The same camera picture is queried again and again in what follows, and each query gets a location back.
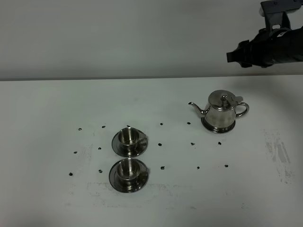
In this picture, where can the far stainless steel teacup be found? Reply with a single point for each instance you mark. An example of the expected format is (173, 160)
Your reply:
(130, 139)

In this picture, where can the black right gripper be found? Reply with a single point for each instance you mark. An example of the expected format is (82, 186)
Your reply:
(242, 54)

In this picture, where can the stainless steel teacup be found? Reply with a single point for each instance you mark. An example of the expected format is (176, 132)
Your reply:
(130, 139)
(132, 172)

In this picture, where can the far stainless steel saucer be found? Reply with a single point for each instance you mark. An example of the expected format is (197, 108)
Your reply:
(116, 148)

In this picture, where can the near stainless steel teacup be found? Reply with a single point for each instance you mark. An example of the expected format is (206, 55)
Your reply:
(132, 172)

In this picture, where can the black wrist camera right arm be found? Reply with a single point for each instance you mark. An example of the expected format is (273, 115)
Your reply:
(275, 12)

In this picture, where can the near stainless steel saucer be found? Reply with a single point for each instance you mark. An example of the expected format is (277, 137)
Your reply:
(118, 186)

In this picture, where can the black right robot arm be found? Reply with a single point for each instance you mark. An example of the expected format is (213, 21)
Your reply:
(269, 48)

